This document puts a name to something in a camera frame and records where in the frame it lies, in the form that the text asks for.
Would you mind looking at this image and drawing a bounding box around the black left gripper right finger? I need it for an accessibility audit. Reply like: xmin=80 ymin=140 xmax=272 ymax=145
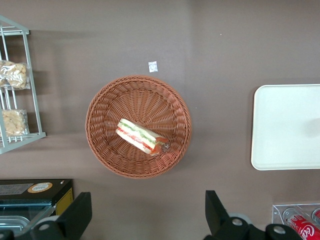
xmin=203 ymin=190 xmax=254 ymax=240

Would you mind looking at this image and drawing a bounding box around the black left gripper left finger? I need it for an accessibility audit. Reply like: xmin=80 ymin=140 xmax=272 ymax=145
xmin=29 ymin=191 xmax=93 ymax=240

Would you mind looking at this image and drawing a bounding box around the triangle sandwich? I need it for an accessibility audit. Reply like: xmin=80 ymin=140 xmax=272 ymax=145
xmin=115 ymin=118 xmax=171 ymax=158

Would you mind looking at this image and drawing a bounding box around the steel warmer tray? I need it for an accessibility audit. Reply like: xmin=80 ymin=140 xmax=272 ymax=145
xmin=0 ymin=215 xmax=31 ymax=237

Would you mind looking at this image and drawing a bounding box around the brown round wicker basket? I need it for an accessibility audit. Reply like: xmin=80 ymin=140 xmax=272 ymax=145
xmin=84 ymin=74 xmax=193 ymax=180

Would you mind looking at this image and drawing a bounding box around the cream plastic tray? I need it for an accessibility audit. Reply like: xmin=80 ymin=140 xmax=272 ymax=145
xmin=250 ymin=84 xmax=320 ymax=171

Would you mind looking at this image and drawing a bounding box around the black glass food warmer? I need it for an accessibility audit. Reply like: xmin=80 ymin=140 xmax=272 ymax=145
xmin=0 ymin=178 xmax=75 ymax=240

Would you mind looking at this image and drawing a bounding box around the clear acrylic bottle rack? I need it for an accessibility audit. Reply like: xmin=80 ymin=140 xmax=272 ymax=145
xmin=271 ymin=203 xmax=320 ymax=240

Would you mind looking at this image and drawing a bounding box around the red cola bottle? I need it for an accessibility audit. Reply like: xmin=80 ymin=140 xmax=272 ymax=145
xmin=281 ymin=208 xmax=320 ymax=240

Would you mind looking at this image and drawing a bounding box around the clear bag of puffed snacks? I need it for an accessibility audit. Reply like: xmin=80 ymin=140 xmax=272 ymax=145
xmin=0 ymin=59 xmax=31 ymax=91
xmin=0 ymin=108 xmax=30 ymax=138

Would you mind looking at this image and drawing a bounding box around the grey wire rack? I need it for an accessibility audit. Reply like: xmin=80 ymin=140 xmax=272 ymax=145
xmin=0 ymin=14 xmax=48 ymax=155

